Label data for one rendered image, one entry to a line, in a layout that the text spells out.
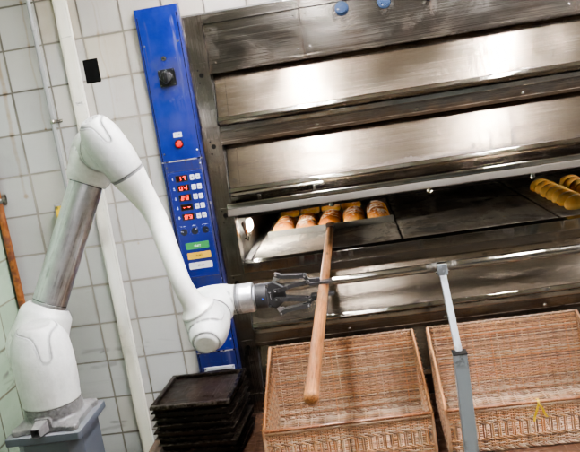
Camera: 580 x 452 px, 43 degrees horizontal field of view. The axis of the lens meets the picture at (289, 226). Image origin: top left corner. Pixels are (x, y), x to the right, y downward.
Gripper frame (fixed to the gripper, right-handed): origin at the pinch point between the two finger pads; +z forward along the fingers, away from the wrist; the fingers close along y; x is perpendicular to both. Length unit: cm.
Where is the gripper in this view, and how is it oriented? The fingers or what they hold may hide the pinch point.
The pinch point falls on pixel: (322, 288)
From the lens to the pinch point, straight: 218.4
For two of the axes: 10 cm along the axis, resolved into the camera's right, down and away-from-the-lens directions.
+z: 9.8, -1.4, -1.0
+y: 1.5, 9.7, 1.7
